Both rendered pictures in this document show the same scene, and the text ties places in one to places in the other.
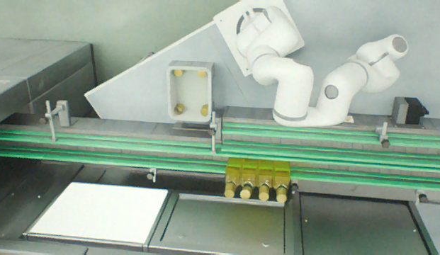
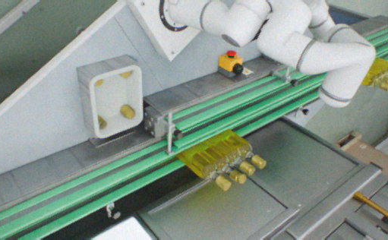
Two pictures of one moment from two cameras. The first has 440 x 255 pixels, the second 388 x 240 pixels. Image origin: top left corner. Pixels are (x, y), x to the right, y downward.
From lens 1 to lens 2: 102 cm
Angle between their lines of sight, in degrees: 44
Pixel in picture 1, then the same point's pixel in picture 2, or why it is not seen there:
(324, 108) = not seen: hidden behind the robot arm
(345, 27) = not seen: outside the picture
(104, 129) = (14, 193)
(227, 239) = (241, 226)
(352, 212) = (266, 143)
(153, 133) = (85, 165)
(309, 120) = not seen: hidden behind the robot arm
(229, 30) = (152, 14)
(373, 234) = (295, 154)
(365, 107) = (246, 55)
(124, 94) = (14, 134)
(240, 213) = (217, 195)
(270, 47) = (298, 32)
